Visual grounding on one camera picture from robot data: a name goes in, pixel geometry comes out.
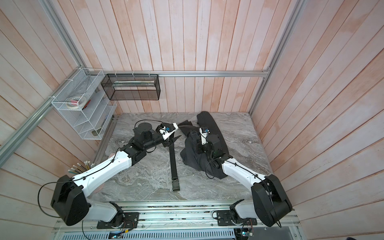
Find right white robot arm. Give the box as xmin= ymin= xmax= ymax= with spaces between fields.
xmin=197 ymin=133 xmax=293 ymax=227

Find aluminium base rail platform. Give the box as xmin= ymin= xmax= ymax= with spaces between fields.
xmin=52 ymin=200 xmax=306 ymax=240

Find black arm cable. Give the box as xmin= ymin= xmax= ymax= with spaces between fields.
xmin=134 ymin=119 xmax=164 ymax=128

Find black mesh wall basket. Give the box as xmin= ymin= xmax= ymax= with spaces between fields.
xmin=101 ymin=73 xmax=161 ymax=101

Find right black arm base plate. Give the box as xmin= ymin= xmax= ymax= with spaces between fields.
xmin=212 ymin=210 xmax=258 ymax=227

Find dark grey trousers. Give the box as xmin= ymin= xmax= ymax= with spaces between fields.
xmin=179 ymin=111 xmax=230 ymax=179

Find white wire mesh shelf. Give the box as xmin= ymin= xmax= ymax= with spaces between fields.
xmin=52 ymin=68 xmax=117 ymax=140

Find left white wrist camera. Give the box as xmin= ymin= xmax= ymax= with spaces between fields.
xmin=157 ymin=123 xmax=179 ymax=140

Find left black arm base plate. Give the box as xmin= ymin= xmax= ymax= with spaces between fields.
xmin=97 ymin=212 xmax=140 ymax=229

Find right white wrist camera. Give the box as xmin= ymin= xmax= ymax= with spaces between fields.
xmin=199 ymin=126 xmax=210 ymax=145

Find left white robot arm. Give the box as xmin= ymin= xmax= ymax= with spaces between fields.
xmin=51 ymin=123 xmax=179 ymax=228

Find bundle of coloured pencils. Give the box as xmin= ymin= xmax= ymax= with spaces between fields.
xmin=68 ymin=161 xmax=96 ymax=175

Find aluminium frame rail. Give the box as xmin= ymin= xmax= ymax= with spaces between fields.
xmin=0 ymin=0 xmax=307 ymax=167

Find black leather belt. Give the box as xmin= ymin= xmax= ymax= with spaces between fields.
xmin=169 ymin=134 xmax=180 ymax=192

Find tape roll in shelf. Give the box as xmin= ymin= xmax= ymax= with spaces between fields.
xmin=66 ymin=96 xmax=86 ymax=110

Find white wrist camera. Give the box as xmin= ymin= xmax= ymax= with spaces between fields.
xmin=157 ymin=123 xmax=179 ymax=140
xmin=199 ymin=126 xmax=210 ymax=145

